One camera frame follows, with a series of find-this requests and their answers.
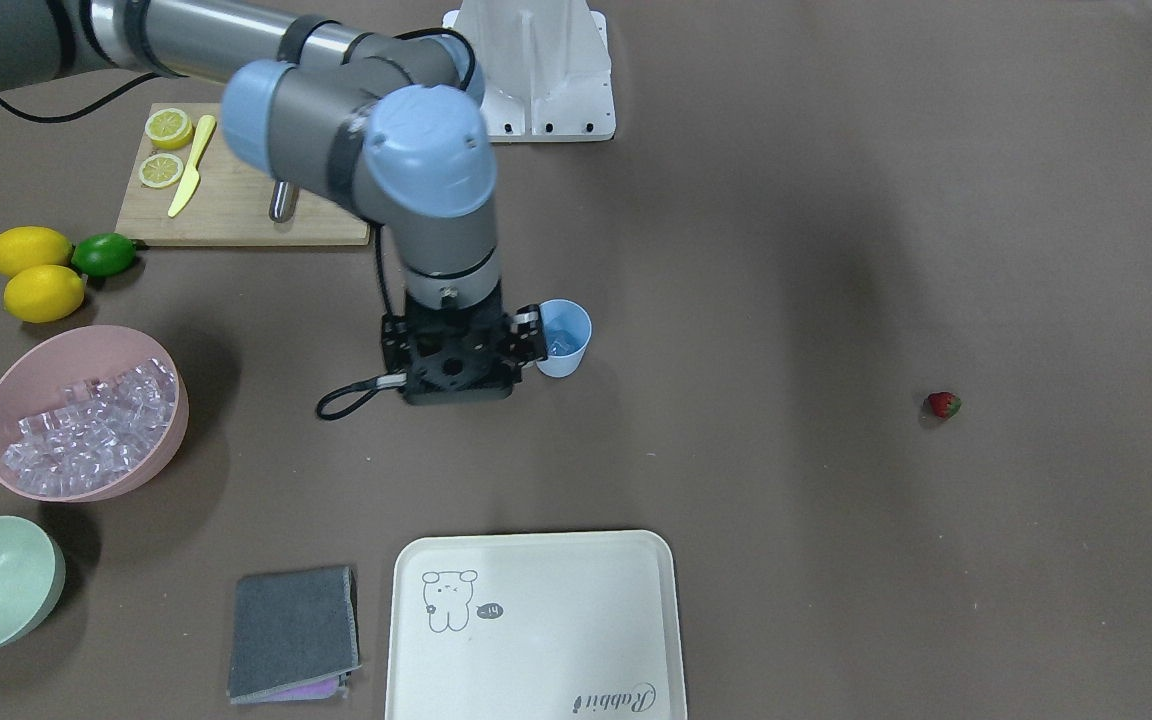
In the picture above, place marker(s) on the green lime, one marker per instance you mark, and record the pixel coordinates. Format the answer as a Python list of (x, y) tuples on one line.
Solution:
[(105, 254)]

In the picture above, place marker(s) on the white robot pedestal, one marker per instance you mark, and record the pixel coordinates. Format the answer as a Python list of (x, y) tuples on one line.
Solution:
[(547, 68)]

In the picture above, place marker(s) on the pile of ice cubes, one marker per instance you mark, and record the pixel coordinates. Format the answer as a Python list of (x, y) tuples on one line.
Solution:
[(102, 431)]

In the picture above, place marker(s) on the pink bowl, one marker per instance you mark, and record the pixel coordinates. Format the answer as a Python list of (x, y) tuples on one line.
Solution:
[(33, 383)]

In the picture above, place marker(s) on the yellow plastic knife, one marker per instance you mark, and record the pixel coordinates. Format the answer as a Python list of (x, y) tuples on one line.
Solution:
[(191, 176)]

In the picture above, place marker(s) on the grey folded cloth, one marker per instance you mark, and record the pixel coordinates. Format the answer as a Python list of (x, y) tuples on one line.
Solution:
[(294, 636)]

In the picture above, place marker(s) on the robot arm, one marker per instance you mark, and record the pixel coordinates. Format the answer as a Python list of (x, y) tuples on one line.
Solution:
[(387, 128)]

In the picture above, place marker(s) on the red strawberry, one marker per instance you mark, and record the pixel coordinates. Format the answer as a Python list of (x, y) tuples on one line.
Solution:
[(943, 405)]

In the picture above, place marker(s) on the lemon half near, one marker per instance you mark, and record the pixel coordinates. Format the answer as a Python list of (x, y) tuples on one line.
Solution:
[(160, 170)]

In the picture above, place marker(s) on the lemon half far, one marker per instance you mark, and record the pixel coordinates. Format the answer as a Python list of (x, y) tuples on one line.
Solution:
[(169, 129)]

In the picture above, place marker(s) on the ice cubes in cup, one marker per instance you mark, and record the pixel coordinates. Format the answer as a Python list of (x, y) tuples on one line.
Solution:
[(562, 343)]

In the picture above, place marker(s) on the cream rabbit tray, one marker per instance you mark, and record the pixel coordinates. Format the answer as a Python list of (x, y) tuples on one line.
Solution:
[(575, 625)]

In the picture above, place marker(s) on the lemon half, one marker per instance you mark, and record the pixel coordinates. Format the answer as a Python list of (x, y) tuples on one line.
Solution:
[(169, 129), (160, 170)]

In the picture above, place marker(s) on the whole yellow lemon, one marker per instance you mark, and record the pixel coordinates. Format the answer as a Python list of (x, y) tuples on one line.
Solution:
[(27, 246)]

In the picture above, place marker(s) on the light blue plastic cup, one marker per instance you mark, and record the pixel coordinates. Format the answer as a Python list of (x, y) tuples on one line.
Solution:
[(568, 330)]

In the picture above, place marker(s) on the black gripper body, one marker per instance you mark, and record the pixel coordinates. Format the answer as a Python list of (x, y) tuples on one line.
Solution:
[(527, 342)]

